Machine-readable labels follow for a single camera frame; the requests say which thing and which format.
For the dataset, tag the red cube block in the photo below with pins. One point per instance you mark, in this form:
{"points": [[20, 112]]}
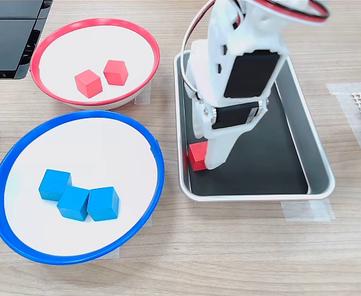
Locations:
{"points": [[88, 84], [196, 155], [116, 73]]}

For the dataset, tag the blue cube block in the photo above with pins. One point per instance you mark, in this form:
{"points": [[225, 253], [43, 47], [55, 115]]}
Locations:
{"points": [[54, 183], [72, 203], [103, 204]]}

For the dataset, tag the black tray liner mat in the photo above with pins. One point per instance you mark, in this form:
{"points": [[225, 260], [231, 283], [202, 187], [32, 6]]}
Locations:
{"points": [[260, 172]]}

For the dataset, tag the silver metal tray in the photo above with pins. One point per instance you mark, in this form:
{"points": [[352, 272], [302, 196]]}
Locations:
{"points": [[317, 163]]}

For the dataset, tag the blue-rimmed white dish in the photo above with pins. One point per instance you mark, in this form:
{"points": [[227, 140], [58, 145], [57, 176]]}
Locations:
{"points": [[112, 148]]}

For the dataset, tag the wide clear tape strip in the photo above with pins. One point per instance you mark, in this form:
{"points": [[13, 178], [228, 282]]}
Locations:
{"points": [[343, 92]]}

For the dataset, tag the red-rimmed white dish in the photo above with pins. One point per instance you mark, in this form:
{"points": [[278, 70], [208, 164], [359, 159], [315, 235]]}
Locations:
{"points": [[60, 49]]}

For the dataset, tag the black flat device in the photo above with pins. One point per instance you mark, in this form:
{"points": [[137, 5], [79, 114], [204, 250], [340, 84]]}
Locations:
{"points": [[5, 43]]}

